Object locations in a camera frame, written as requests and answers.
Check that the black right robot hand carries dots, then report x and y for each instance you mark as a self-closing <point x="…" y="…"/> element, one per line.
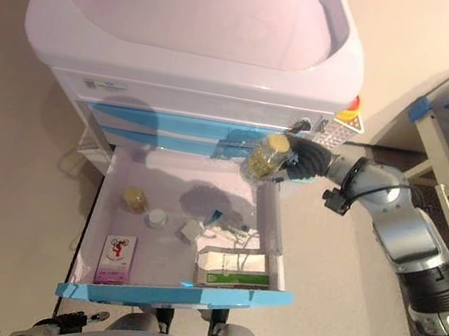
<point x="312" y="161"/>

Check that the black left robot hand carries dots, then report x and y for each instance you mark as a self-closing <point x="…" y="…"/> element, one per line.
<point x="74" y="319"/>

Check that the clear bottle yellow cap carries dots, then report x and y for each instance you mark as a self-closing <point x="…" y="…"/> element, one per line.
<point x="267" y="158"/>

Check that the blue white cart drawer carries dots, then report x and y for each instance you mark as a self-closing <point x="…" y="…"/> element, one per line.
<point x="192" y="127"/>
<point x="185" y="143"/>
<point x="168" y="193"/>

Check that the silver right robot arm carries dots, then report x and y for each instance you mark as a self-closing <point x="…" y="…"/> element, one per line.
<point x="403" y="232"/>

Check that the pink white medicine box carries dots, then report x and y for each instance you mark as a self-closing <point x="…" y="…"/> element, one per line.
<point x="116" y="258"/>

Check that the small amber medicine bottle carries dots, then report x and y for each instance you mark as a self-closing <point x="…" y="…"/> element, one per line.
<point x="135" y="200"/>

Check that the green white medicine box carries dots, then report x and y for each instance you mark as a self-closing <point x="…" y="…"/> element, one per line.
<point x="228" y="272"/>

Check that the white perforated basket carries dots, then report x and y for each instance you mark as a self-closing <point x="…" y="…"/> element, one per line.
<point x="333" y="134"/>

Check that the black cart lock key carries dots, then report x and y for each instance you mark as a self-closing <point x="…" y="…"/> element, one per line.
<point x="300" y="125"/>

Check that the yellow sharps container red lid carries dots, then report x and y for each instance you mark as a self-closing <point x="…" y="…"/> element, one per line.
<point x="353" y="107"/>

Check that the white blue tube box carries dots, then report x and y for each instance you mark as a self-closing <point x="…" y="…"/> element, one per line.
<point x="222" y="230"/>

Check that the blue bed corner bumper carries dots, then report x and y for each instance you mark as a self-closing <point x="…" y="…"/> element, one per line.
<point x="419" y="109"/>

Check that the small white cap bottle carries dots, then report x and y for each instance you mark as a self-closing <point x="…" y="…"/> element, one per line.
<point x="156" y="218"/>

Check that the small white cube box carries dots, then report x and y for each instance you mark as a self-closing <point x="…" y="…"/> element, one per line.
<point x="189" y="231"/>

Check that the white medical cart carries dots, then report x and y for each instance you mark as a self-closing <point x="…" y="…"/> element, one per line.
<point x="189" y="20"/>

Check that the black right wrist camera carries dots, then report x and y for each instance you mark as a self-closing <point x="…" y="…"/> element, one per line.
<point x="336" y="201"/>

